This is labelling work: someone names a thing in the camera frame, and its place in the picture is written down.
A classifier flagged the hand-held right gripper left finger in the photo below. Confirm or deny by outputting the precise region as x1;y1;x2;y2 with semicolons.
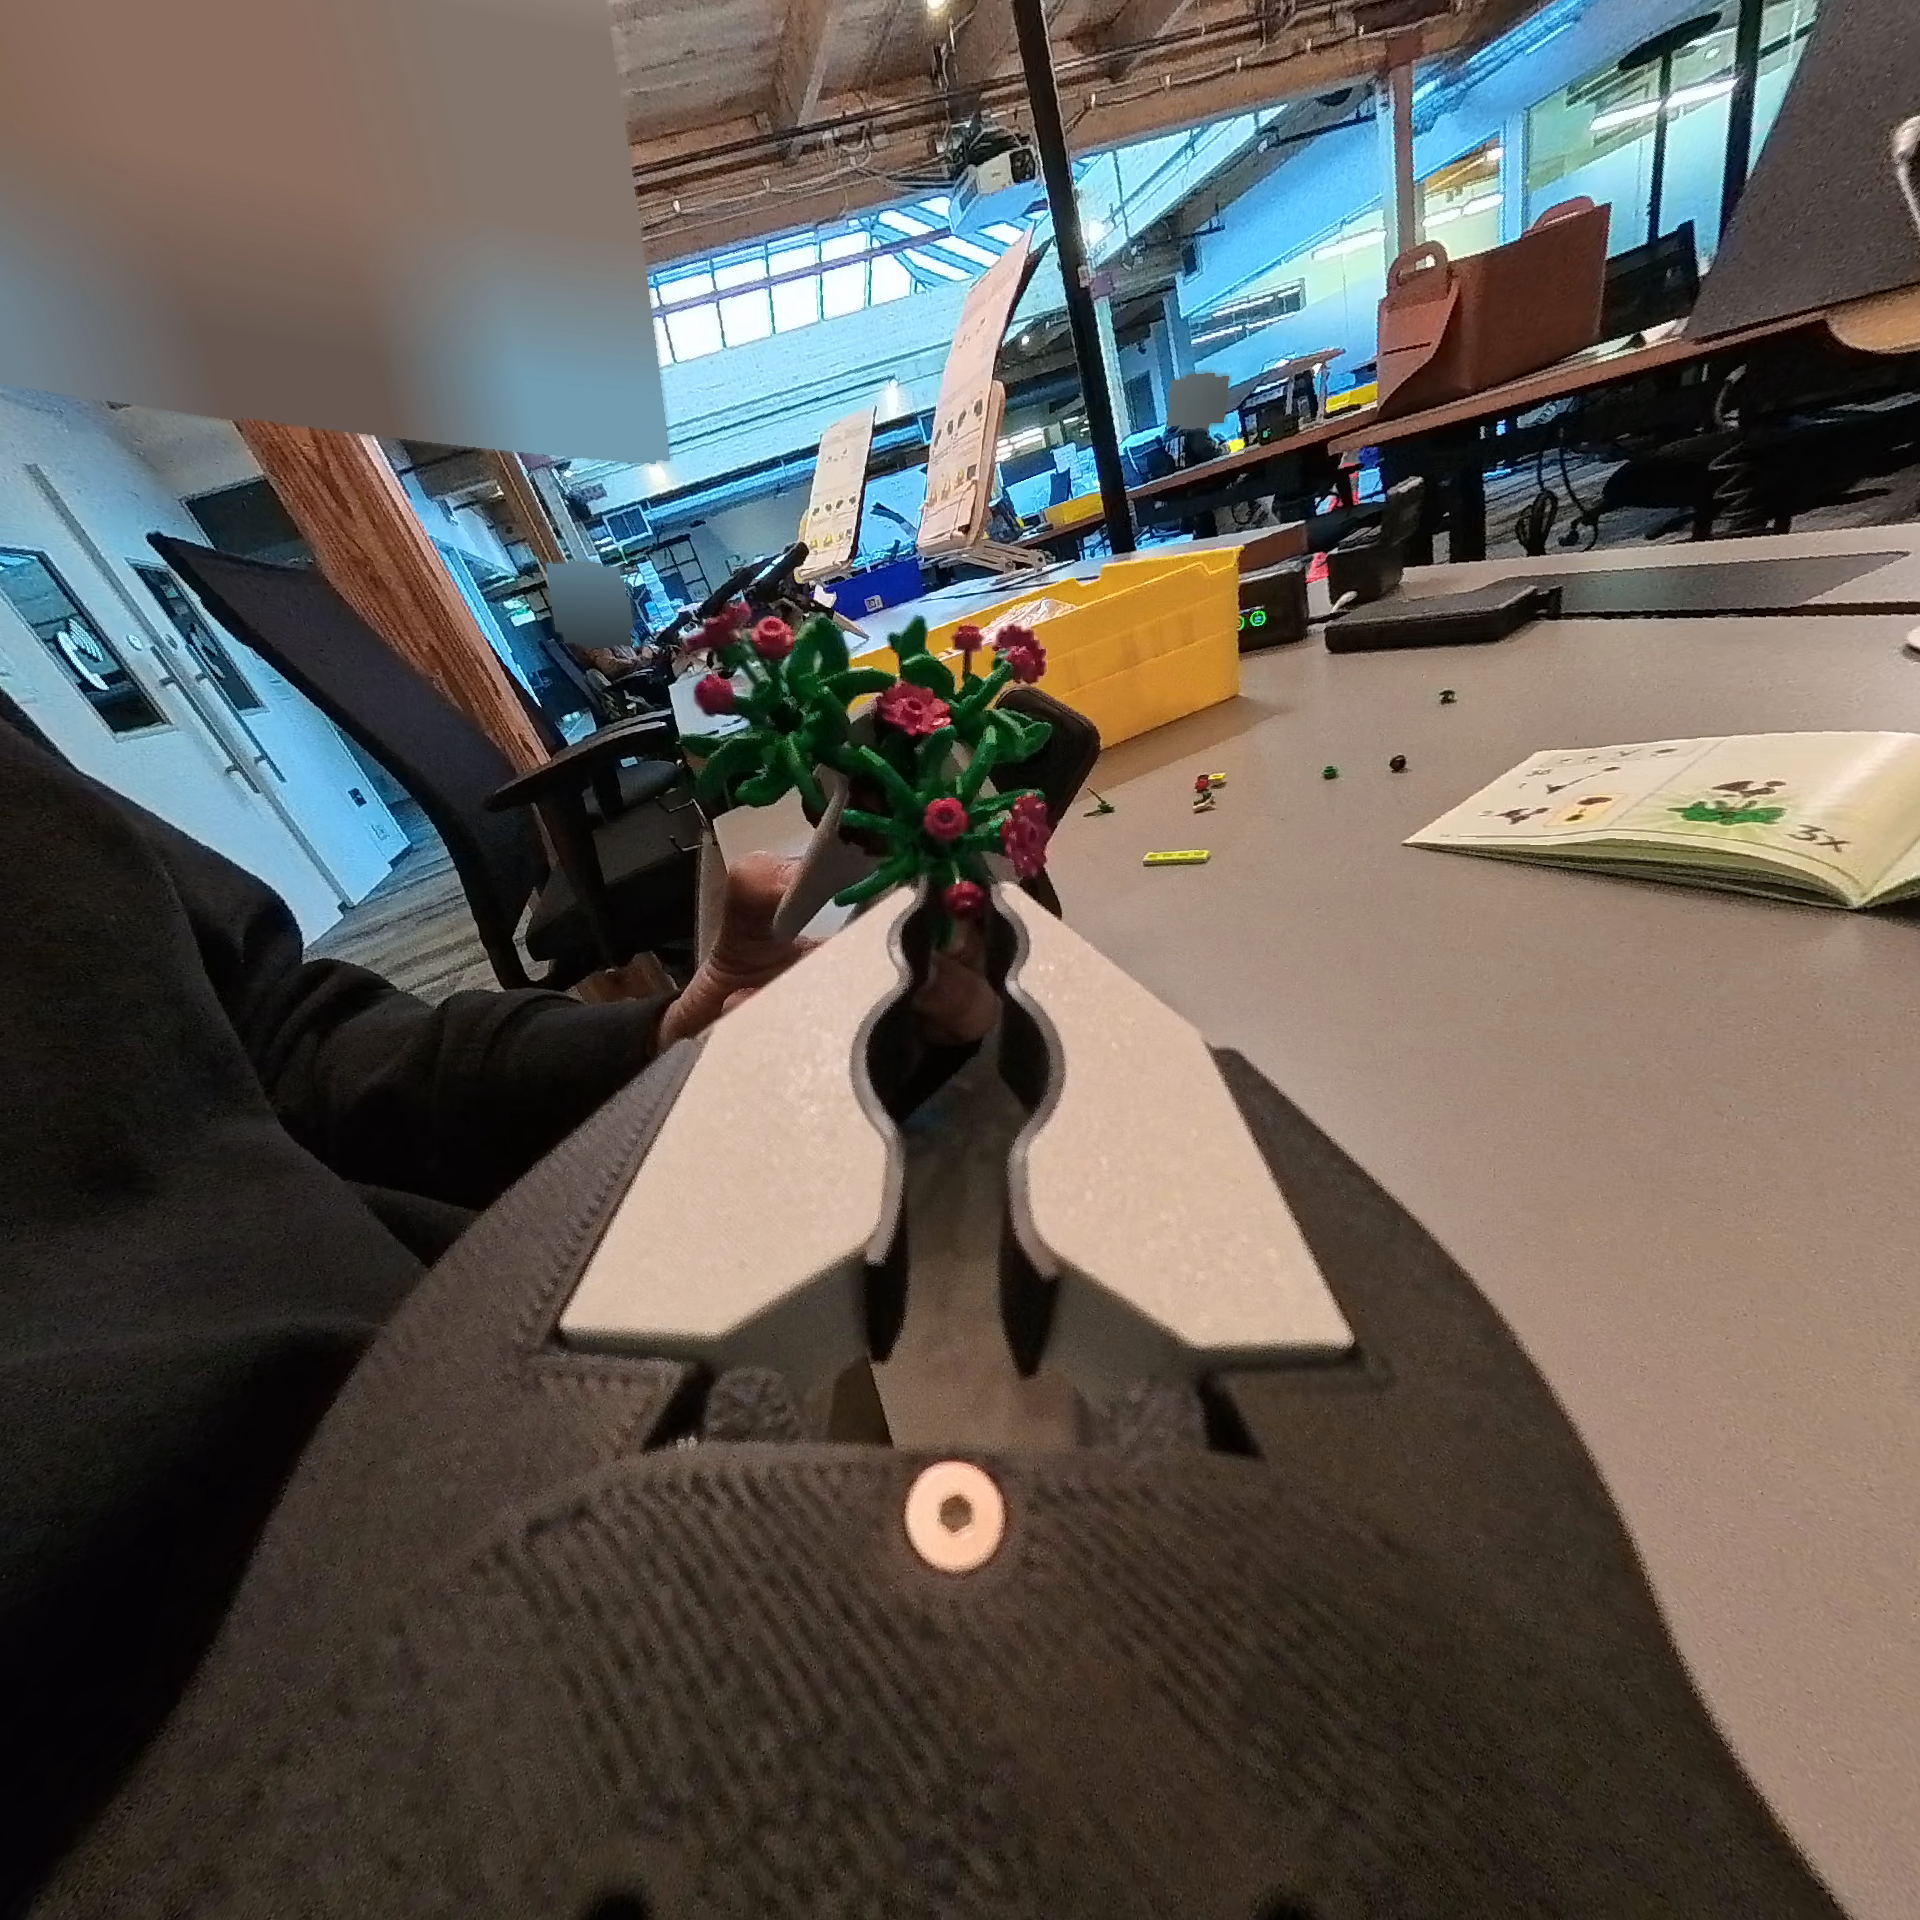
556;885;922;1369

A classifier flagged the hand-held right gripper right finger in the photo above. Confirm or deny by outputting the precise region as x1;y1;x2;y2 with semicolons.
996;883;1355;1378

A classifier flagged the small toy flower sprig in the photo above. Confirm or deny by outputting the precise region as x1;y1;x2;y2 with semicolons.
838;617;1059;953

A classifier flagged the person's left forearm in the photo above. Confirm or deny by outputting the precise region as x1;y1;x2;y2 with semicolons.
225;839;694;1217

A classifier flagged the person's left hand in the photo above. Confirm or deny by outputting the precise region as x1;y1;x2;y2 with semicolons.
656;853;1003;1052

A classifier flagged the yellow plastic bin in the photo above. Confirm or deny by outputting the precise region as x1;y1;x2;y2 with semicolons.
839;545;1248;753

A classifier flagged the idle hand-held gripper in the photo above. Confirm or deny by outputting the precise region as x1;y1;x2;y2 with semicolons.
698;545;816;619

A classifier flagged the tall tan poster board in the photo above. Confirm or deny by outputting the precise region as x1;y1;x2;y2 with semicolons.
915;225;1039;557

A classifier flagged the small tan poster board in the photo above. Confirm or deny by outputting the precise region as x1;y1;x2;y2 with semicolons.
796;405;881;569

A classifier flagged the black power adapter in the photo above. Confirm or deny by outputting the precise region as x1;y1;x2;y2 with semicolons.
1329;478;1426;601

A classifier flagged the large black office chair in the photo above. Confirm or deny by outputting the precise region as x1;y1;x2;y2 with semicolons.
147;533;723;991

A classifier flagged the black flat box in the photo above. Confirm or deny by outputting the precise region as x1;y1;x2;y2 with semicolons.
1324;582;1567;657

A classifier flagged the wooden pillar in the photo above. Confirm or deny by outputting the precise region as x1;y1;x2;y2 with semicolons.
239;420;560;774

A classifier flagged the black pole lamp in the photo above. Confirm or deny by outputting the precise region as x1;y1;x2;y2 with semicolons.
1611;0;1729;355
1012;0;1144;557

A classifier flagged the brown top desk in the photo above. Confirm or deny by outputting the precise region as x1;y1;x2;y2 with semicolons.
1124;306;1920;565

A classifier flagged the brown cardboard carrier box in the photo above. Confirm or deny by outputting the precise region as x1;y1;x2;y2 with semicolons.
1377;199;1614;422

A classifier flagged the open instruction booklet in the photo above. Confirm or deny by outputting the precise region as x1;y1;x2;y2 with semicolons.
1407;729;1920;911

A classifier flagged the black board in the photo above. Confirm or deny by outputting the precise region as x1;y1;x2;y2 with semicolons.
1688;0;1920;348

